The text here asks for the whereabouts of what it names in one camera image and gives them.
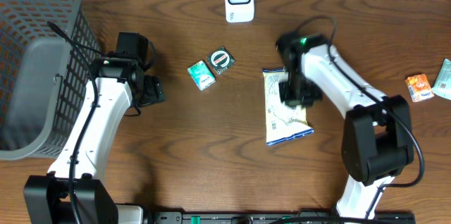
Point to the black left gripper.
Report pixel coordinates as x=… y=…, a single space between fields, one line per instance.
x=152 y=90

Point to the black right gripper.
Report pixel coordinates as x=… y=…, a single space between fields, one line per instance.
x=313 y=94

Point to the yellow red snack bag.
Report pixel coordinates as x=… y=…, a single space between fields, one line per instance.
x=282 y=122

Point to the teal white tissue packet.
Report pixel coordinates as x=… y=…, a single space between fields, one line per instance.
x=201 y=75

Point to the dark green round packet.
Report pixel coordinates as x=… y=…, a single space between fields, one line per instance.
x=221 y=60

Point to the orange snack packet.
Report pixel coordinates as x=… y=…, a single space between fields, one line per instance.
x=419 y=88

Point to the light teal snack packet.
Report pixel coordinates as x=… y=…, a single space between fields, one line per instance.
x=441 y=86

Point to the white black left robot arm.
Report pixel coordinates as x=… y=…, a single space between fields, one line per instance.
x=73 y=190

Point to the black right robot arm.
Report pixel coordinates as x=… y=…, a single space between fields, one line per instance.
x=376 y=145

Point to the dark grey plastic mesh basket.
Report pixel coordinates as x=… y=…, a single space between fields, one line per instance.
x=42 y=78

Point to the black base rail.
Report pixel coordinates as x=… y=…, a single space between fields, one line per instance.
x=304 y=216

